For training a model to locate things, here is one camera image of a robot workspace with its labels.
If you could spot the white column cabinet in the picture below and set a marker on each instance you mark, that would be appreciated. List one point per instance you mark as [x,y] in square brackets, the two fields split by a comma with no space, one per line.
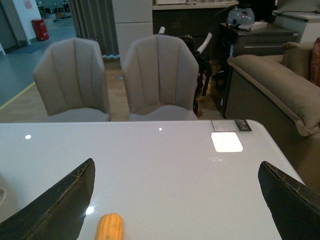
[133,20]

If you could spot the right beige upholstered chair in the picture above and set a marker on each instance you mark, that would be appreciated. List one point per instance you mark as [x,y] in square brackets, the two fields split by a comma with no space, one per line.
[140,75]

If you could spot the beige upholstered chair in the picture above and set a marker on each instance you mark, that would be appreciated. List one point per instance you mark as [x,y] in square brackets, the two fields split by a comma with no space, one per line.
[72,82]
[140,75]

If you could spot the grey blue helmet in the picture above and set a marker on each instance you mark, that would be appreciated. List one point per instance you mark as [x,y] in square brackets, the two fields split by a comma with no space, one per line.
[240,16]

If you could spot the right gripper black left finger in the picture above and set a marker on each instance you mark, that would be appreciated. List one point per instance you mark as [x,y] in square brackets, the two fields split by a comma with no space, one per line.
[58,213]

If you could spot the yellow corn cob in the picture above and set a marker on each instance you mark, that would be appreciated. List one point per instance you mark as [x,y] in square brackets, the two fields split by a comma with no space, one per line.
[110,227]

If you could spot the left beige upholstered chair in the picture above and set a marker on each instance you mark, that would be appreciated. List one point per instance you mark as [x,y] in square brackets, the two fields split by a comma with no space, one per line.
[72,82]

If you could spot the black wheeled cart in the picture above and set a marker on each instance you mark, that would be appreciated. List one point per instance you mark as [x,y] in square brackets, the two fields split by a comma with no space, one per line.
[205,62]

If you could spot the table label sticker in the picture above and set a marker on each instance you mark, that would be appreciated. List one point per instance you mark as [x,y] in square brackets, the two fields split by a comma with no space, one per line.
[231,125]

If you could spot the grey curtain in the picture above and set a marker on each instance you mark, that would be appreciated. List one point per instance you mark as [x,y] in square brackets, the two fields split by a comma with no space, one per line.
[94,20]

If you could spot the beige sofa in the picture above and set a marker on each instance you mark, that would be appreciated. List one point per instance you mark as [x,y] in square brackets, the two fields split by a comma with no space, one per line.
[283,94]

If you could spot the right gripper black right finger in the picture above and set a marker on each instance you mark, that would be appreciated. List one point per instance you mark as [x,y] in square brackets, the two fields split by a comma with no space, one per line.
[295,208]

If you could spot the dark grey cabinet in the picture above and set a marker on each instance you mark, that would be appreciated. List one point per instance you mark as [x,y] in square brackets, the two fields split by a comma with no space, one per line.
[236,44]

